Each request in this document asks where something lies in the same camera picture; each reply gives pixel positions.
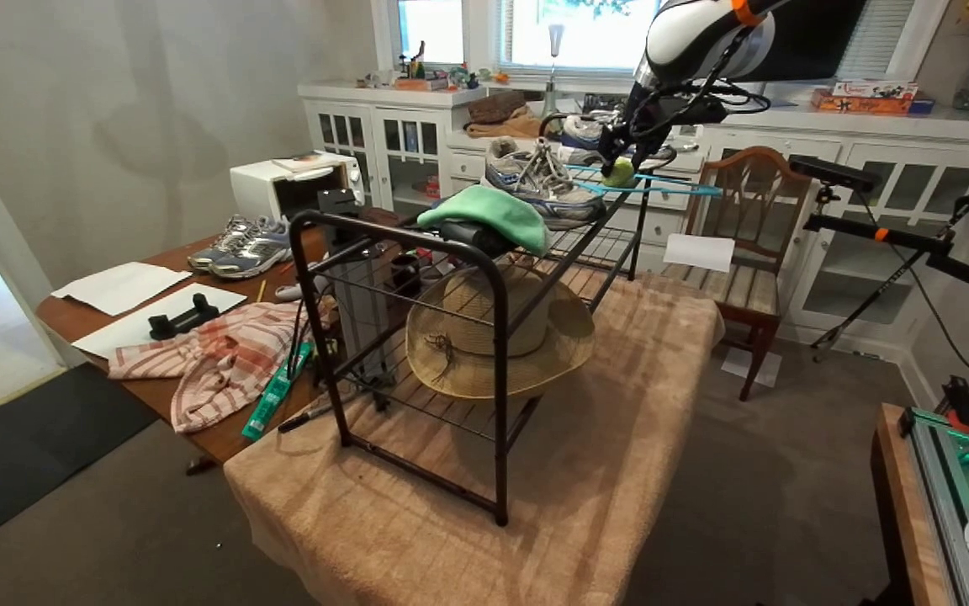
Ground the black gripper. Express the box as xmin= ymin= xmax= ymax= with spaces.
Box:
xmin=595 ymin=116 xmax=634 ymax=168

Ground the yellow-green tennis ball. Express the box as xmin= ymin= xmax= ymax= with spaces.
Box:
xmin=604 ymin=162 xmax=632 ymax=188

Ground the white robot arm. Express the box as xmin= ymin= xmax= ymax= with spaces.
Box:
xmin=597 ymin=0 xmax=787 ymax=170

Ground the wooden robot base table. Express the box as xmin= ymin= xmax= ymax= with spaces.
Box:
xmin=866 ymin=403 xmax=957 ymax=606

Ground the grey sneaker on top shelf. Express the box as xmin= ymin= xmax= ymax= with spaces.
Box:
xmin=483 ymin=136 xmax=604 ymax=218

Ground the wooden chair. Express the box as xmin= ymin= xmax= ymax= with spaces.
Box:
xmin=663 ymin=143 xmax=813 ymax=397

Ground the black metal shoe rack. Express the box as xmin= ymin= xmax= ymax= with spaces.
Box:
xmin=290 ymin=178 xmax=642 ymax=518

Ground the white cabinet sideboard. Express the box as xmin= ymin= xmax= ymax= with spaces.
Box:
xmin=297 ymin=78 xmax=969 ymax=348

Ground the white toaster oven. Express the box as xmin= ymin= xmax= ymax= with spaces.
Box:
xmin=227 ymin=150 xmax=363 ymax=221

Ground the brown towel table cover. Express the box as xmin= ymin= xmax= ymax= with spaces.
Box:
xmin=225 ymin=279 xmax=721 ymax=606

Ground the teal tube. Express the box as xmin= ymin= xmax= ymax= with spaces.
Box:
xmin=241 ymin=341 xmax=315 ymax=442

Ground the grey blue sneaker on table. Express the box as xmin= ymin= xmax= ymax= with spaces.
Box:
xmin=187 ymin=218 xmax=290 ymax=279

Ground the striped pink cloth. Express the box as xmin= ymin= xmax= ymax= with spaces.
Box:
xmin=108 ymin=304 xmax=297 ymax=434

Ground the black dumbbell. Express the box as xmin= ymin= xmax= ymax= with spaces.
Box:
xmin=146 ymin=292 xmax=218 ymax=341

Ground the white paper sheet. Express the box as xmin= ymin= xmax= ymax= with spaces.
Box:
xmin=52 ymin=263 xmax=186 ymax=317

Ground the black camera tripod arm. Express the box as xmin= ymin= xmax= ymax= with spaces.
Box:
xmin=787 ymin=154 xmax=969 ymax=348

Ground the aluminium mounting frame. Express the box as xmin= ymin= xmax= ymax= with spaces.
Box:
xmin=902 ymin=407 xmax=969 ymax=606

